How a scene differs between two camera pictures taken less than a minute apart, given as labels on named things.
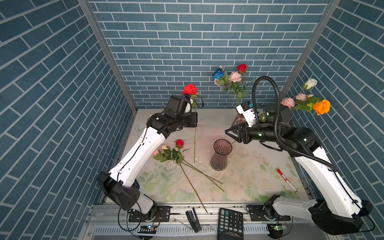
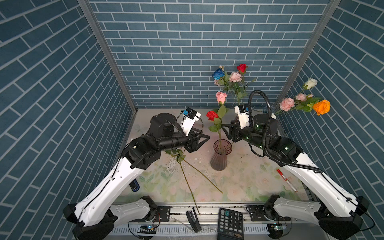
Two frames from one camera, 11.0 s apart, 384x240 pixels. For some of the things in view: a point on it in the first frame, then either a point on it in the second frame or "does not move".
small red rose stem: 241,69 does not move
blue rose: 218,73 does not move
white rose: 310,83 does not move
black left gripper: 193,118 -> 194,146
